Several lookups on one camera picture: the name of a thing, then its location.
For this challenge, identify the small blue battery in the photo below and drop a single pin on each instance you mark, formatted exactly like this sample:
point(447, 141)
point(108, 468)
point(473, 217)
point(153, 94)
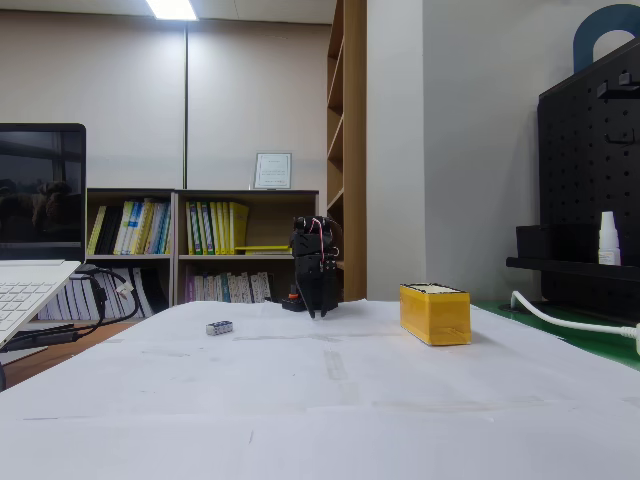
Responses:
point(219, 327)

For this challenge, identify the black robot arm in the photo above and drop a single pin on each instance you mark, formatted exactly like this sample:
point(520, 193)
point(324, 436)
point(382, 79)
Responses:
point(306, 242)

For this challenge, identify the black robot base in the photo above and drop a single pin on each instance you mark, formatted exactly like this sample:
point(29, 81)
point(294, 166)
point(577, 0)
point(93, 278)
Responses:
point(292, 305)

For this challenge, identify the yellow rectangular box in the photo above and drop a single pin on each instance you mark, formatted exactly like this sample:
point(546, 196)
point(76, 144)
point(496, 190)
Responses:
point(440, 317)

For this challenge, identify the flat yellow folder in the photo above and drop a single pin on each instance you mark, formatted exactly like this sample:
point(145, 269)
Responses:
point(262, 248)

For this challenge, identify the low wooden bookshelf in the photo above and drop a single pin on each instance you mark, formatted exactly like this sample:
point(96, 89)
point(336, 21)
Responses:
point(130, 192)
point(250, 194)

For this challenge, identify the white paper table cover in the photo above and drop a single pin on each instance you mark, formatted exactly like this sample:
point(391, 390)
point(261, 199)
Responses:
point(320, 400)

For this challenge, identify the framed certificate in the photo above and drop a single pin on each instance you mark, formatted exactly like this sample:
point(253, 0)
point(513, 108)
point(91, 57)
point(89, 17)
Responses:
point(272, 171)

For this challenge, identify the tall wooden bookshelf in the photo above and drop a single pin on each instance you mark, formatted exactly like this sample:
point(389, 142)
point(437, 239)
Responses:
point(355, 150)

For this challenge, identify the black box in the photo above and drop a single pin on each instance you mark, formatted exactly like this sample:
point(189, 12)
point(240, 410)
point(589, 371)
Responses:
point(532, 242)

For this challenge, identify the black pegboard shelf tray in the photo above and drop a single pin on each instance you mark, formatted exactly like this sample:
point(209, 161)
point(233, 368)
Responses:
point(575, 267)

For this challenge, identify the green desk mat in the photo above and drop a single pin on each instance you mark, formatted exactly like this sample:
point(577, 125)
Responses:
point(590, 345)

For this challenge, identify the white laptop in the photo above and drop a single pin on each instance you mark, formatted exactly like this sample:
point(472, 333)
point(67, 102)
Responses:
point(40, 200)

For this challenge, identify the small white bottle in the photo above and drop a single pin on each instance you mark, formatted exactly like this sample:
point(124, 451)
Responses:
point(609, 240)

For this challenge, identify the ceiling light panel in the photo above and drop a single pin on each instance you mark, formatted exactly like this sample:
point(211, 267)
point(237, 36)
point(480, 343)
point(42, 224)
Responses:
point(170, 9)

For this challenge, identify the blue arc sign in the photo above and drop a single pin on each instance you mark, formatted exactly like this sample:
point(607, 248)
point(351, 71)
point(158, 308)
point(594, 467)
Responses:
point(582, 40)

